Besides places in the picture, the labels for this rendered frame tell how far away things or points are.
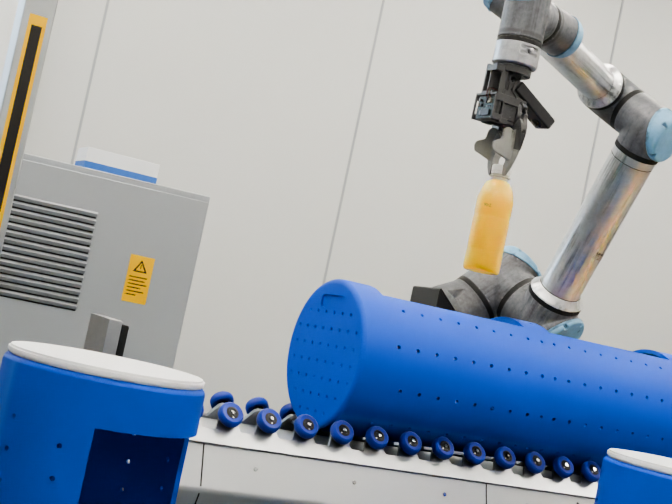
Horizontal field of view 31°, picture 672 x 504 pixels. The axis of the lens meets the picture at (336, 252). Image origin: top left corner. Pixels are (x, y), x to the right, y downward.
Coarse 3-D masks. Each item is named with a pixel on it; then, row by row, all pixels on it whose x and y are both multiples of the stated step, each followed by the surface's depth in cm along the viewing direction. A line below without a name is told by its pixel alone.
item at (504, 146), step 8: (504, 128) 236; (504, 136) 236; (512, 136) 237; (496, 144) 235; (504, 144) 236; (512, 144) 236; (496, 152) 235; (504, 152) 235; (512, 152) 236; (512, 160) 236; (504, 168) 237
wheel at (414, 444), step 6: (408, 432) 225; (402, 438) 224; (408, 438) 225; (414, 438) 225; (402, 444) 224; (408, 444) 224; (414, 444) 224; (420, 444) 225; (408, 450) 223; (414, 450) 224
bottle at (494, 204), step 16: (496, 176) 238; (480, 192) 238; (496, 192) 236; (512, 192) 238; (480, 208) 237; (496, 208) 235; (512, 208) 238; (480, 224) 236; (496, 224) 235; (480, 240) 236; (496, 240) 235; (480, 256) 235; (496, 256) 236; (480, 272) 241; (496, 272) 236
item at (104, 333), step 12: (96, 324) 206; (108, 324) 201; (120, 324) 202; (96, 336) 205; (108, 336) 201; (120, 336) 203; (84, 348) 209; (96, 348) 204; (108, 348) 201; (120, 348) 203
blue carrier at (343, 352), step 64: (320, 320) 230; (384, 320) 219; (448, 320) 229; (512, 320) 245; (320, 384) 225; (384, 384) 217; (448, 384) 224; (512, 384) 231; (576, 384) 239; (640, 384) 249; (512, 448) 239; (576, 448) 244; (640, 448) 250
